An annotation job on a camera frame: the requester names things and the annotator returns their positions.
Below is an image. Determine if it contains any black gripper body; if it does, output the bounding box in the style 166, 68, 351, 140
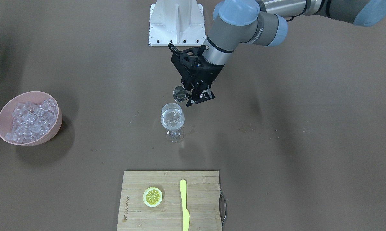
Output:
180, 63, 224, 92

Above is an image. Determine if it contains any steel jigger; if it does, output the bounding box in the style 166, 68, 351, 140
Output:
173, 85, 192, 103

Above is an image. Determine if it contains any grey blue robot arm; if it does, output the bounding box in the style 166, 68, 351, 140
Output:
168, 0, 386, 106

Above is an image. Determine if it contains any clear wine glass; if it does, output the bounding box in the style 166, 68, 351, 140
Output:
161, 103, 185, 143

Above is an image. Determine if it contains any clear ice cubes pile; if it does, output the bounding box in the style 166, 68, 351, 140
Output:
5, 98, 58, 144

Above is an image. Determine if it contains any bamboo cutting board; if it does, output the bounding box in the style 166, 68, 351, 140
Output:
116, 170, 226, 231

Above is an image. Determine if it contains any yellow lemon slice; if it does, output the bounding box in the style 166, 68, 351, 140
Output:
143, 187, 163, 208

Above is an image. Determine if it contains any yellow plastic knife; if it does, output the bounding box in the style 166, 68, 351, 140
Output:
180, 179, 190, 231

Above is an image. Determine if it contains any pink bowl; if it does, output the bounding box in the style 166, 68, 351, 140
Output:
0, 91, 62, 146

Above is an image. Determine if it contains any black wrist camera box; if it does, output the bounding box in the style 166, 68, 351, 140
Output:
168, 43, 210, 78

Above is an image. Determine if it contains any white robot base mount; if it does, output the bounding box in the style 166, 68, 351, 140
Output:
148, 0, 206, 47

